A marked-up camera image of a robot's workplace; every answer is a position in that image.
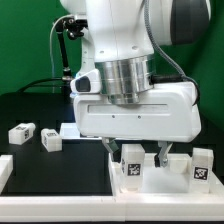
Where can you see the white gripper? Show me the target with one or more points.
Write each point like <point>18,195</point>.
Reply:
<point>167,112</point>

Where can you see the white square tabletop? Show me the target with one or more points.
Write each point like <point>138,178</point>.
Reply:
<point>172,180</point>

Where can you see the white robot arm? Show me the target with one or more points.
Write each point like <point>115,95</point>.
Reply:
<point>117,91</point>

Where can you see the white marker base plate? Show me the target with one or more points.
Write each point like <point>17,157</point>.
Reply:
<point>69,131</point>

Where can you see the black camera on stand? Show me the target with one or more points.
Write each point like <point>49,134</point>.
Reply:
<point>73,27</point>

